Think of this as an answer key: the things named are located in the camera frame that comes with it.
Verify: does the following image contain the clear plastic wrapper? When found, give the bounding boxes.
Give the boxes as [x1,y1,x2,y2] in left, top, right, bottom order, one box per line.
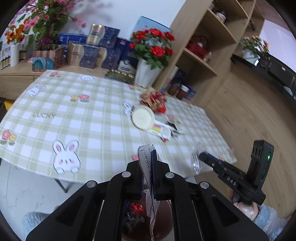
[191,144,208,174]

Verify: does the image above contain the white wrapper colourful stripes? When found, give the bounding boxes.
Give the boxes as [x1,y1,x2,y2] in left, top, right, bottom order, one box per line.
[149,122,185,142]

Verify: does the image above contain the gold leaf tray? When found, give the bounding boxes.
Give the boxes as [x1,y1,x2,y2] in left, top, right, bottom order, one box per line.
[105,69,136,84]

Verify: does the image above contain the row of small dropper bottles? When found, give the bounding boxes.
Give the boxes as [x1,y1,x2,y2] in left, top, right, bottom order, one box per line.
[0,50,29,70]

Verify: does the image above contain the dark blue carton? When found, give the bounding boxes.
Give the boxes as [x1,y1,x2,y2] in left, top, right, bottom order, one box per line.
[116,37,132,56]

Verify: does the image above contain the red rose plant white pot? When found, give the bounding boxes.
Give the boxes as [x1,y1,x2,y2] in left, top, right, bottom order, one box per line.
[129,28,176,88]

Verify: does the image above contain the red teapot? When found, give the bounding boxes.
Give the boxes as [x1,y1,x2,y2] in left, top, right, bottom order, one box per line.
[186,36,208,58]

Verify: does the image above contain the large light blue box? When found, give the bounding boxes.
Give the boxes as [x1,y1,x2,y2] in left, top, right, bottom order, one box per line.
[133,16,171,40]

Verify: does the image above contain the orange flowers white vase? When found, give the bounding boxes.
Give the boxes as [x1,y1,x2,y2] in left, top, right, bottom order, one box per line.
[5,24,26,67]

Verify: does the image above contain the pink blossom arrangement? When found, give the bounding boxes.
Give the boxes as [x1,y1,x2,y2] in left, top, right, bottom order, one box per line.
[7,0,87,50]

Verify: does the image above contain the red gold candy wrapper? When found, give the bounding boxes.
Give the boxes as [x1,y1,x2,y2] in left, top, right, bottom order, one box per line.
[139,90,167,114]

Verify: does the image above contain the person's left leg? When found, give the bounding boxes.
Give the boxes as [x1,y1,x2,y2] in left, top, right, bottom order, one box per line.
[22,211,56,241]

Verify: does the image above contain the red snack bag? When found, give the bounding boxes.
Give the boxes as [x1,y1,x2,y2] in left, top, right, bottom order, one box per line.
[128,202,146,215]

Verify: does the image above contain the brown trash bin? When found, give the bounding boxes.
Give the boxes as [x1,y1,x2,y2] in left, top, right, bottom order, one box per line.
[121,183,174,241]

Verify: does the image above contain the wooden shelf unit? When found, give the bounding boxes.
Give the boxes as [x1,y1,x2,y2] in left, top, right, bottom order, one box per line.
[153,0,265,109]

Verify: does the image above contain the plaid bunny tablecloth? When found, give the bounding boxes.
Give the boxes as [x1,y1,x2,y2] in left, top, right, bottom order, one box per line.
[0,70,237,183]

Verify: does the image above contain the black tv stand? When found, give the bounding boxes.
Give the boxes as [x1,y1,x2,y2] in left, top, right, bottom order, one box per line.
[231,53,296,102]

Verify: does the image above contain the striped copper planter box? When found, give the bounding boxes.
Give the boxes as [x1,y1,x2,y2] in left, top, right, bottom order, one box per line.
[31,44,65,72]

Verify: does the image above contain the black folding table frame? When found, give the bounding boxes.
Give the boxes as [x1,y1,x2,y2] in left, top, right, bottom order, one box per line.
[54,178,68,193]

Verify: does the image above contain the stack of pastel cups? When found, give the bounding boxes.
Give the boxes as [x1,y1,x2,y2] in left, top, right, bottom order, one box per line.
[163,66,179,92]

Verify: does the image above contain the white printed wrapper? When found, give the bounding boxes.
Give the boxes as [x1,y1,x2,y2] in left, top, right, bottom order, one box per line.
[137,144,160,241]

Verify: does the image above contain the dark blue illustrated box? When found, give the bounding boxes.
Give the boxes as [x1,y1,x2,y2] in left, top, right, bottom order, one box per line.
[172,70,186,84]

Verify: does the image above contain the person's right forearm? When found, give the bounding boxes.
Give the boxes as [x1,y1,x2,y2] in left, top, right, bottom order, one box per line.
[252,204,292,240]

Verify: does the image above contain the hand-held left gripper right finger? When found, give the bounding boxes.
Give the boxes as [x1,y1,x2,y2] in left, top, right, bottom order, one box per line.
[150,150,270,241]

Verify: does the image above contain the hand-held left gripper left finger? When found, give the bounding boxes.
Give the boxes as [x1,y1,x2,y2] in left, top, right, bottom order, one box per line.
[25,160,145,241]

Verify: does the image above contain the brown cup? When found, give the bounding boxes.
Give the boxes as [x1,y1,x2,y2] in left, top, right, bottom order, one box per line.
[170,82,182,96]

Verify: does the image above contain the small blue box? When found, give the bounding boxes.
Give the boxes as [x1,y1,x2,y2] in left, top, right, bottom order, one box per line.
[185,85,197,101]

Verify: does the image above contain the person's right hand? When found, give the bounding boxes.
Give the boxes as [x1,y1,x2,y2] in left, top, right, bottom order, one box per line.
[228,188,258,219]

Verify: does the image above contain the small glass jar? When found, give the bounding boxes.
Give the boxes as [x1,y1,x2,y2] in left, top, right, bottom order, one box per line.
[215,10,228,22]

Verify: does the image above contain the white round lid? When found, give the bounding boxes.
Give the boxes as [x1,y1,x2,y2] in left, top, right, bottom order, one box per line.
[131,105,156,130]

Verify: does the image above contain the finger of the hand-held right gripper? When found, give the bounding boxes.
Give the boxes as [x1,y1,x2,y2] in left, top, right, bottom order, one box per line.
[198,152,226,176]

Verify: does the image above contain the navy box round emblem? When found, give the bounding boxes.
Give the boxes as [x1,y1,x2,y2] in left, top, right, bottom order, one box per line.
[118,50,139,75]

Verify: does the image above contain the pale rose plant white pot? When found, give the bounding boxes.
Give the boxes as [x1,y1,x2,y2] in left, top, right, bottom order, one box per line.
[240,36,270,64]

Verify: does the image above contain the blue flat box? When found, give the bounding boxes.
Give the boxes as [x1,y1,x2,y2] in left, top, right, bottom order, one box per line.
[58,34,88,45]

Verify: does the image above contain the red cup white liner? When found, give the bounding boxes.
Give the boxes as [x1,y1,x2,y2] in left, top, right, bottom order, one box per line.
[178,85,190,100]

